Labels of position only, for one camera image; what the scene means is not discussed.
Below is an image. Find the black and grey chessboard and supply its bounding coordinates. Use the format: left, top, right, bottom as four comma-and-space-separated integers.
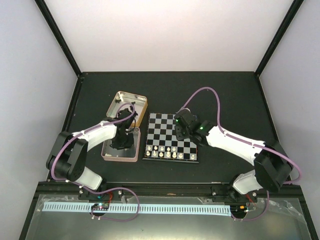
143, 112, 199, 164

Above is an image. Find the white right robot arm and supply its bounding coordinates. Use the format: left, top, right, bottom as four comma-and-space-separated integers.
174, 109, 293, 202

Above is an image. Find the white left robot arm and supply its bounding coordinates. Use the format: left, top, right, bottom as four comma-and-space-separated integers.
46, 108, 137, 200

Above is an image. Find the pile of black chess pieces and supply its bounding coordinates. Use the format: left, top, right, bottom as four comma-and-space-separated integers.
117, 101, 138, 118

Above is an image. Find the left controller circuit board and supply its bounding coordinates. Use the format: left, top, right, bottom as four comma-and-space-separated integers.
91, 203, 110, 211

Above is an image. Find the controller circuit board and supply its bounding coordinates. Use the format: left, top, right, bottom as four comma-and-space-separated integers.
230, 205, 256, 214
91, 203, 110, 211

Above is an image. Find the right controller circuit board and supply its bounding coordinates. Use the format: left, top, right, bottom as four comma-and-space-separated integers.
230, 205, 256, 214

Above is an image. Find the pink metal tin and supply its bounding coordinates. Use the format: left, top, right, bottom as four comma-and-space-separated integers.
101, 127, 141, 162

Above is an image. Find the gold metal tin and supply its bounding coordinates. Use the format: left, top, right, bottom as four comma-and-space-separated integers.
106, 91, 148, 128

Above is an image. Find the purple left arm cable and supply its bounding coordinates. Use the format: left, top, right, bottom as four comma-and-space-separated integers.
51, 102, 141, 222

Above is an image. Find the black mounting rail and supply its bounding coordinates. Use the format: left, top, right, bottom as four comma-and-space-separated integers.
77, 183, 238, 201

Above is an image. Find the light blue slotted cable duct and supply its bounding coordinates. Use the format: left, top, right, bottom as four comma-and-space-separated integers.
42, 202, 231, 217

